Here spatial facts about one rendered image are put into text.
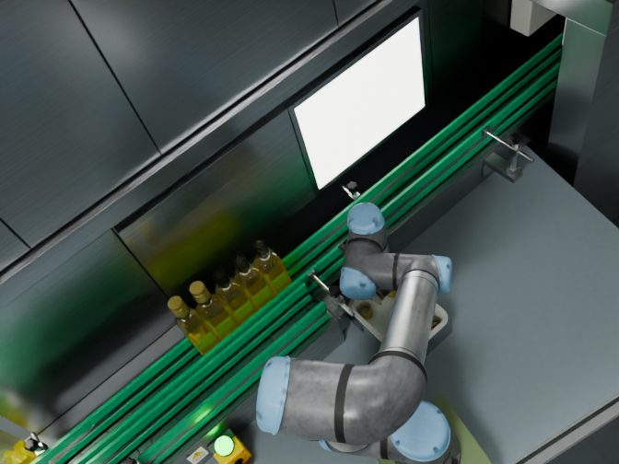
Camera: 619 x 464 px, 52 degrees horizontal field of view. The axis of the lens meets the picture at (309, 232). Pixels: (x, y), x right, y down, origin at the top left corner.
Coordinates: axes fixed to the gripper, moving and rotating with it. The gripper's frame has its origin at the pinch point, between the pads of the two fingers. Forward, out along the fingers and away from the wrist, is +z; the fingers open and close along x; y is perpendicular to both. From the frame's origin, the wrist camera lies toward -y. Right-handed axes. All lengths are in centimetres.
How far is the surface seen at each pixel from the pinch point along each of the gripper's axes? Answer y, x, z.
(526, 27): -27, 86, -11
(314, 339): -3.0, -19.5, 4.2
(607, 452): 56, 38, 92
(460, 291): 8.6, 20.4, 17.0
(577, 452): 50, 31, 92
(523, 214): 4, 51, 17
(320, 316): -4.6, -15.1, -0.2
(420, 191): -14.1, 29.3, 0.7
